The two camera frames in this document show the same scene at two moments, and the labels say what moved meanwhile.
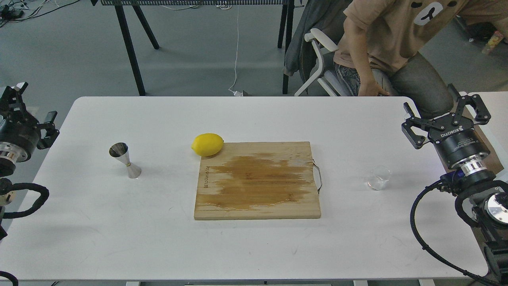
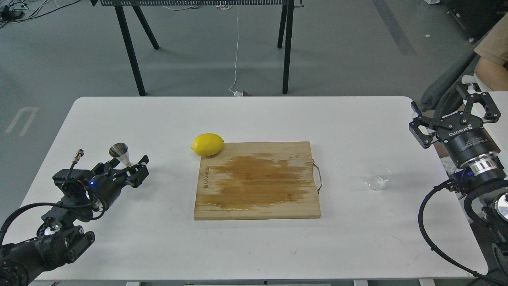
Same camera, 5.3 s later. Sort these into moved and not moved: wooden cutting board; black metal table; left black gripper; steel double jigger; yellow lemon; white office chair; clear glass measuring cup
Moved: left black gripper; white office chair
Not moved: yellow lemon; clear glass measuring cup; black metal table; wooden cutting board; steel double jigger
